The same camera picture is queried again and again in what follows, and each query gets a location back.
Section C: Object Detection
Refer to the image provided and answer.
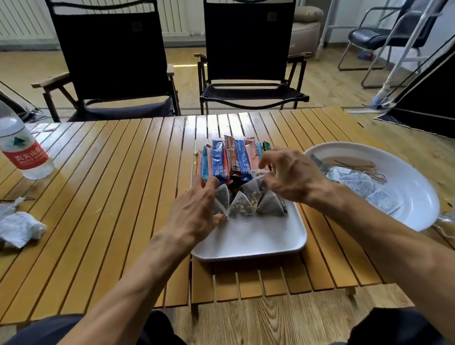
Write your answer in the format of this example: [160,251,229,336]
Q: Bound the thin black cord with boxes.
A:
[0,195,36,204]

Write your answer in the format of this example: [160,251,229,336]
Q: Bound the person's left forearm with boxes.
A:
[29,229,199,345]

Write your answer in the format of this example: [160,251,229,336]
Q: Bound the person's right forearm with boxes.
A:
[304,175,455,345]

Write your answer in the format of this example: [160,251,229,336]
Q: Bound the person's left hand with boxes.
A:
[161,173,229,250]

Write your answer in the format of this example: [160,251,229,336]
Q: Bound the crumpled white tissue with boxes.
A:
[0,196,27,218]
[0,209,49,250]

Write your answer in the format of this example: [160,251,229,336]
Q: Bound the grey rectangular tray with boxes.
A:
[185,143,310,263]

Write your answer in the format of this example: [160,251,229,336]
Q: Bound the pile of grey sachets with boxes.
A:
[309,149,405,219]

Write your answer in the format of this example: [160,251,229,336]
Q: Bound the person's right hand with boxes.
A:
[256,145,335,211]

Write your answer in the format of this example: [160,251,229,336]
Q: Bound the small white pen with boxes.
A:
[29,122,63,135]

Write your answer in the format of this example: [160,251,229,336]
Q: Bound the black fabric backdrop panel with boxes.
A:
[0,62,50,126]
[370,27,455,148]

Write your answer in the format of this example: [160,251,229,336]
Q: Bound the thin reddish brown strings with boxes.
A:
[332,156,388,187]

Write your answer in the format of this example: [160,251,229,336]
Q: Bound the white round bowl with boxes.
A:
[303,136,442,238]

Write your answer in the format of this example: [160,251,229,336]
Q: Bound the clear bottle with red cap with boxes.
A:
[0,77,56,182]

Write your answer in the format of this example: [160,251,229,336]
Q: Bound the person's left leg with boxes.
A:
[0,307,195,345]

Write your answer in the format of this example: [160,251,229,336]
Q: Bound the black folding chair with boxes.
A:
[191,0,315,116]
[26,0,182,125]

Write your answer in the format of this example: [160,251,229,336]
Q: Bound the white metal frame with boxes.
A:
[311,0,455,111]

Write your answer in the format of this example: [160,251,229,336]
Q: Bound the person's right leg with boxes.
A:
[320,304,454,345]

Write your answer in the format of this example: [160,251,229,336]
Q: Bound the black office chair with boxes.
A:
[334,0,455,91]

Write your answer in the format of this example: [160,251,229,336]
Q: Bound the white wall radiator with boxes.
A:
[0,0,190,44]

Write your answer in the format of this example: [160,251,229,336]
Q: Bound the beige inflatable sofa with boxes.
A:
[285,4,327,60]

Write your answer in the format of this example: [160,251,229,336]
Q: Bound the row of colourful stick packets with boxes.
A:
[192,133,274,186]

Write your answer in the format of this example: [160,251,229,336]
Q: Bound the person's leg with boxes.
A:
[0,307,195,345]
[320,304,454,345]

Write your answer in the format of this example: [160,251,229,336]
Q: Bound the pyramid mesh tea bag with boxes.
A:
[212,198,229,219]
[254,189,288,219]
[226,189,257,220]
[239,174,269,209]
[214,183,233,213]

